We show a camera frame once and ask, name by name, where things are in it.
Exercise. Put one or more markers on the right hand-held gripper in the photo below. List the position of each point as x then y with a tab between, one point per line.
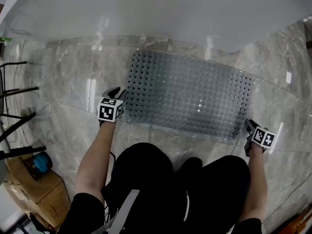
264	138

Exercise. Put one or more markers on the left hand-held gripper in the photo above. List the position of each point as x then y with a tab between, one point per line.
107	112

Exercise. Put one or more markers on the grey bubbled bath mat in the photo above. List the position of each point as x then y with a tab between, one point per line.
190	96

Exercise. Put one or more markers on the person's right forearm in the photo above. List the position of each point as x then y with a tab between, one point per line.
256	184

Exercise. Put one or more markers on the person's left forearm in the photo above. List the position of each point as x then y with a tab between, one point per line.
95	164

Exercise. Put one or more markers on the white bathtub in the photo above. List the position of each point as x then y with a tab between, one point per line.
156	11

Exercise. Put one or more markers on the dark brown chair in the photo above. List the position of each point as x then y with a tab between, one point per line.
17	90

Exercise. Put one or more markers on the blue waste bin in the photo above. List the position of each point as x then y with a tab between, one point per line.
40	163

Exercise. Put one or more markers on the person's black clothing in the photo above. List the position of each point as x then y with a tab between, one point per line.
156	191

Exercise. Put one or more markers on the orange brown board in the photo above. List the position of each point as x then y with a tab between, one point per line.
299	223

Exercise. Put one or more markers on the grey chair black legs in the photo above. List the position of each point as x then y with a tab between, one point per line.
19	151

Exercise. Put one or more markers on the large cardboard box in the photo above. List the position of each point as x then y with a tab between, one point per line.
44	194

